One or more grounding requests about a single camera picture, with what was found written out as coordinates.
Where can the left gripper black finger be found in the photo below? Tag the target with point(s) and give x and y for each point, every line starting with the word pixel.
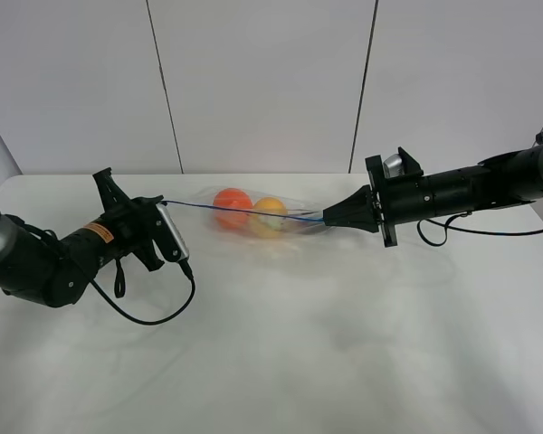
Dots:
pixel 150 201

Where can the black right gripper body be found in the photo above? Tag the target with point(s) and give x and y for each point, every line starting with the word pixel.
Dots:
pixel 396 201

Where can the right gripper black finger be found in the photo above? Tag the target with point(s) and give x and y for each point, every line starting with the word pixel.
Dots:
pixel 355 217
pixel 363 196

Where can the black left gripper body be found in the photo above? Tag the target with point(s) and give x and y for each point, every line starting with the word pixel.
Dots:
pixel 131 226

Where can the clear zip bag blue seal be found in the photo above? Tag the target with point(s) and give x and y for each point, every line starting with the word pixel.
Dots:
pixel 303 218

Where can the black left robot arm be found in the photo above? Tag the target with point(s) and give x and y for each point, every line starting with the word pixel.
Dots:
pixel 37 266

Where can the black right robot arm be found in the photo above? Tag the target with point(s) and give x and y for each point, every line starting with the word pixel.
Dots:
pixel 503 181

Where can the orange tomato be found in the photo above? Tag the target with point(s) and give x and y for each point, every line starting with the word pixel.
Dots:
pixel 229 204

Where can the yellow pear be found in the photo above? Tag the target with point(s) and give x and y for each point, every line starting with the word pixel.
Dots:
pixel 267 218

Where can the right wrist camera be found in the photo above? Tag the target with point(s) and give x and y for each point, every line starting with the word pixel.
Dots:
pixel 401 164

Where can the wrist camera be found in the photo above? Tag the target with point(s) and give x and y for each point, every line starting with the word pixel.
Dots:
pixel 178 247
pixel 401 164

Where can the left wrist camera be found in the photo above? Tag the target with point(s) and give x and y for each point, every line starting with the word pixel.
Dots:
pixel 178 247

